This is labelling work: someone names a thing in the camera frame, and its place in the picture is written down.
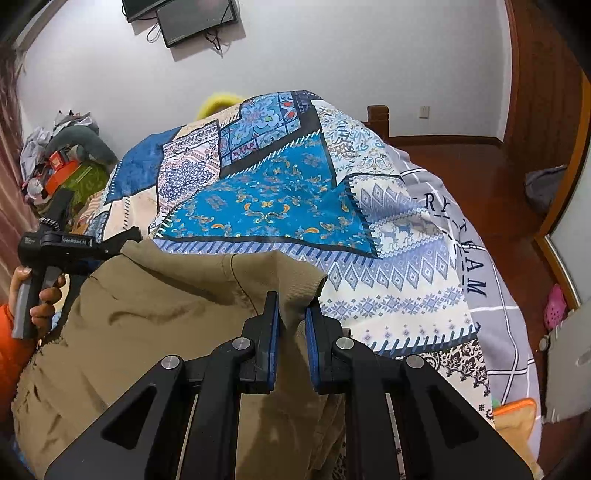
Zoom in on wooden bed post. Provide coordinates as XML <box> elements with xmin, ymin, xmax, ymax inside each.
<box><xmin>366</xmin><ymin>104</ymin><xmax>391</xmax><ymax>140</ymax></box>

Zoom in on blue patchwork printed blanket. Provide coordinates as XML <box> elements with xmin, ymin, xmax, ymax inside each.
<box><xmin>76</xmin><ymin>90</ymin><xmax>494</xmax><ymax>418</ymax></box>

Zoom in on small black wall monitor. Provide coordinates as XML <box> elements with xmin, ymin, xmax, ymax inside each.
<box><xmin>121</xmin><ymin>0</ymin><xmax>172</xmax><ymax>23</ymax></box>

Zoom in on wooden door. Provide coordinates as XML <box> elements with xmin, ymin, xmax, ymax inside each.
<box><xmin>502</xmin><ymin>0</ymin><xmax>586</xmax><ymax>154</ymax></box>

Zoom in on orange box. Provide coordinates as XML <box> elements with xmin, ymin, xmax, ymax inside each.
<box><xmin>43</xmin><ymin>150</ymin><xmax>89</xmax><ymax>197</ymax></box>

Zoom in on gold-framed mirror door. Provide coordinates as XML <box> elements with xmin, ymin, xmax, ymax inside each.
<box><xmin>532</xmin><ymin>85</ymin><xmax>591</xmax><ymax>311</ymax></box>

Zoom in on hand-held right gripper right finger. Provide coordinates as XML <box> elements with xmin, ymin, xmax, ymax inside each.
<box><xmin>305</xmin><ymin>302</ymin><xmax>539</xmax><ymax>480</ymax></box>

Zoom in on large black wall monitor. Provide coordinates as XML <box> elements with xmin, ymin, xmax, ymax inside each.
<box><xmin>154</xmin><ymin>0</ymin><xmax>240</xmax><ymax>49</ymax></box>

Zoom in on yellow plush pillow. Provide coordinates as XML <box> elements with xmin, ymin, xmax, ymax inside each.
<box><xmin>198</xmin><ymin>92</ymin><xmax>246</xmax><ymax>119</ymax></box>

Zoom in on pink-brown curtain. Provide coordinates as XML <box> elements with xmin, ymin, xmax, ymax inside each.
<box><xmin>0</xmin><ymin>39</ymin><xmax>43</xmax><ymax>296</ymax></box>

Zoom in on orange cushion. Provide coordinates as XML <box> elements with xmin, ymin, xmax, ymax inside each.
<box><xmin>491</xmin><ymin>396</ymin><xmax>542</xmax><ymax>468</ymax></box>

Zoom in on khaki pants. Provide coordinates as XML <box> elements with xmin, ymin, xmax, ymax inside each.
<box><xmin>11</xmin><ymin>239</ymin><xmax>348</xmax><ymax>480</ymax></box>

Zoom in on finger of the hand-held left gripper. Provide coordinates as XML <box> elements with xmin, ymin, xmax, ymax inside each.
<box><xmin>95</xmin><ymin>225</ymin><xmax>143</xmax><ymax>261</ymax></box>

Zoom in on pink clog shoe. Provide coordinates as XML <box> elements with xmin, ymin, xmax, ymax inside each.
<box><xmin>543</xmin><ymin>283</ymin><xmax>568</xmax><ymax>331</ymax></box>

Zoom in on grey checked bedsheet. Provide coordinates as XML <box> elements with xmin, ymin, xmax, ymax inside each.
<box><xmin>396</xmin><ymin>142</ymin><xmax>544</xmax><ymax>464</ymax></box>

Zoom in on pile of pale clothes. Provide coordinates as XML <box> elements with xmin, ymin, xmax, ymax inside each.
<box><xmin>19</xmin><ymin>126</ymin><xmax>57</xmax><ymax>188</ymax></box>

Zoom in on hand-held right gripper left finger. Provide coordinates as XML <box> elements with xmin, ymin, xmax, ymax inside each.
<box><xmin>44</xmin><ymin>292</ymin><xmax>279</xmax><ymax>480</ymax></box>

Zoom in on person's left forearm orange sleeve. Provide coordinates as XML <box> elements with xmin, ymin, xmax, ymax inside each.
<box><xmin>0</xmin><ymin>302</ymin><xmax>40</xmax><ymax>418</ymax></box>

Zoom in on grey cloth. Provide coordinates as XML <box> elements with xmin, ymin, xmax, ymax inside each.
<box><xmin>523</xmin><ymin>165</ymin><xmax>569</xmax><ymax>216</ymax></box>

